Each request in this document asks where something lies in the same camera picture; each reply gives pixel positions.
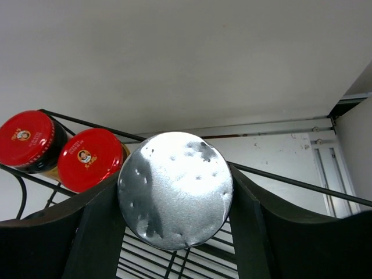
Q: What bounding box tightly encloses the black wire rack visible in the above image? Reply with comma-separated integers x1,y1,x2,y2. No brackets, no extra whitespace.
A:
1,110,371,278

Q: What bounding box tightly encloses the silver lid spice bottle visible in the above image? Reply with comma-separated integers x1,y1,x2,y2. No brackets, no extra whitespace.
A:
117,132,234,251

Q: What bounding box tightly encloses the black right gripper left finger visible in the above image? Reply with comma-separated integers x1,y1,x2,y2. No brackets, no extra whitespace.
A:
1,173,126,278

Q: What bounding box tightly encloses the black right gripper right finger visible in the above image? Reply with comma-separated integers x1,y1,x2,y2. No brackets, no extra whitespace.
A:
229,167,371,278

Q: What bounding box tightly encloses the red lid sauce jar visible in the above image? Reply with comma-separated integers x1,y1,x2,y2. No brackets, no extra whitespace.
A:
1,110,70,180
58,128,130,192

